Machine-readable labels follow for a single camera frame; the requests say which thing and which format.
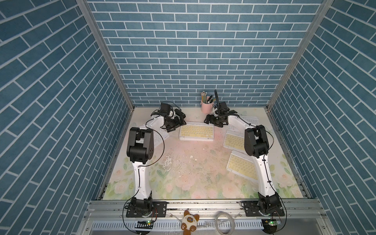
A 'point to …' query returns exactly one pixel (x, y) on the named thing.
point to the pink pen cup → (207, 108)
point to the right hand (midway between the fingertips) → (209, 122)
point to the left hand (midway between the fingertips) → (184, 125)
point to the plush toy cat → (189, 223)
